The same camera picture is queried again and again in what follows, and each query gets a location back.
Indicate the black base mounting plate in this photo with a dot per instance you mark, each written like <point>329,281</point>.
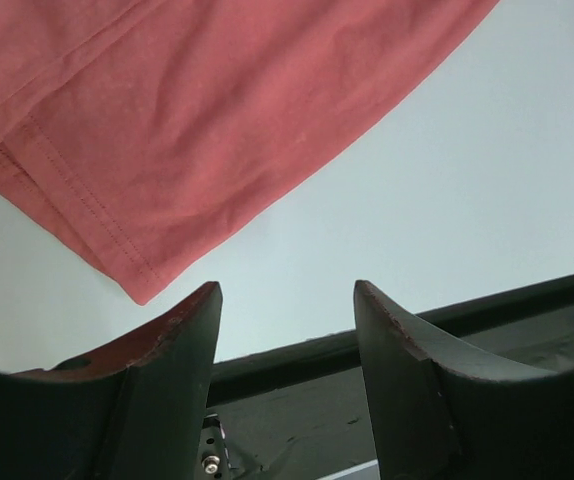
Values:
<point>298,412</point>

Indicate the red t shirt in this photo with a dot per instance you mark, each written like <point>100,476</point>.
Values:
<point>143,134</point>

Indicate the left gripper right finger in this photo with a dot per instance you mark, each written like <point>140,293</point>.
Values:
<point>479,390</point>

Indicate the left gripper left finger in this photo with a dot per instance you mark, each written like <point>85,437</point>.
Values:
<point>130,409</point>

